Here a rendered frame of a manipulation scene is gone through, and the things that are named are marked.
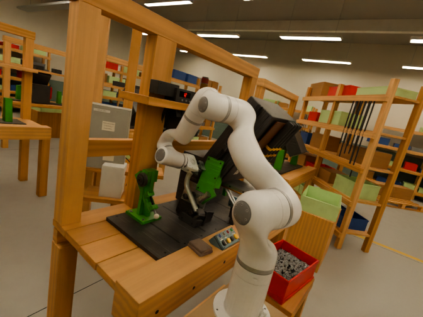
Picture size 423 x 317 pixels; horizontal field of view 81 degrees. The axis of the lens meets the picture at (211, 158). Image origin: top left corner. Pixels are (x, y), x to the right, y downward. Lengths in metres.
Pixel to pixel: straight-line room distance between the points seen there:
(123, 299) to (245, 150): 0.66
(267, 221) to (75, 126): 0.91
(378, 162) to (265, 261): 3.34
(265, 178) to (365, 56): 9.89
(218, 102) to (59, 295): 1.25
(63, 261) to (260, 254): 1.04
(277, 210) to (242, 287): 0.27
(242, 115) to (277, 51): 10.51
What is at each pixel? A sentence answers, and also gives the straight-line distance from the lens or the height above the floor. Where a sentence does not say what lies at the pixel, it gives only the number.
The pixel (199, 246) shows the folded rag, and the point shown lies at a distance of 1.20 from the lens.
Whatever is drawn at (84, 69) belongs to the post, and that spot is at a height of 1.60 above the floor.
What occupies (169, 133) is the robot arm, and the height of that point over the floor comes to 1.40.
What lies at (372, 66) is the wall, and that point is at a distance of 10.47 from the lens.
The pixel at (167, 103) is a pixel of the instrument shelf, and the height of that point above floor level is 1.52.
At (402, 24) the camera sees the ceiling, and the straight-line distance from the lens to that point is 8.60.
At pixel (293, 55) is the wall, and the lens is 11.11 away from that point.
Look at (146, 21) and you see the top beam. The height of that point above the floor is 1.89.
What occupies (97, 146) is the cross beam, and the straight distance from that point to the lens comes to 1.40.
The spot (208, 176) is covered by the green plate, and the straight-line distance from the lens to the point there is 1.42.
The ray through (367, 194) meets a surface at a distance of 4.05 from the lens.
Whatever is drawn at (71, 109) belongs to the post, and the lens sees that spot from 1.21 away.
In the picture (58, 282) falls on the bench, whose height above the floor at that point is 0.57.
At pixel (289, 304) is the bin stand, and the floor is 0.80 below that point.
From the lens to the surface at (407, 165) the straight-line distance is 9.68.
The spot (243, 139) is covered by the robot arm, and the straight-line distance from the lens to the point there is 0.80.
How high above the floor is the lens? 1.56
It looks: 12 degrees down
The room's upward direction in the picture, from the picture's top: 12 degrees clockwise
